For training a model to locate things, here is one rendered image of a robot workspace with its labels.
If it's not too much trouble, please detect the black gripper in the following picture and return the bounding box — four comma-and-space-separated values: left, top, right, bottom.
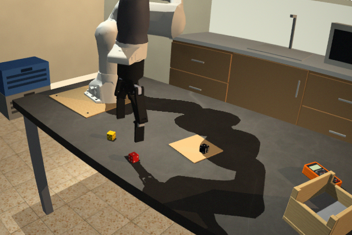
114, 59, 148, 143

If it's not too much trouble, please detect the black die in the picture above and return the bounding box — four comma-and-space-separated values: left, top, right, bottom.
199, 144, 209, 154

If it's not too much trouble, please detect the red die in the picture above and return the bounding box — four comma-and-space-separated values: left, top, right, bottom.
129, 152, 139, 163

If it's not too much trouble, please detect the wooden crate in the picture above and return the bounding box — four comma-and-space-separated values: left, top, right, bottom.
286, 172, 352, 235

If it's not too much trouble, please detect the tan flat mat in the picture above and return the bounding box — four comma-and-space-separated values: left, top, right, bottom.
168, 135, 223, 163

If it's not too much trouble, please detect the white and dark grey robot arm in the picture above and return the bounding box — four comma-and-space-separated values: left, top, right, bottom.
84, 0, 186, 103

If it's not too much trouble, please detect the orange digital multimeter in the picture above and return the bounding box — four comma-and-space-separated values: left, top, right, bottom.
302, 162, 342, 187

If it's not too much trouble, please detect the yellow die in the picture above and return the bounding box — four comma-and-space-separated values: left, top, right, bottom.
107, 131, 116, 140

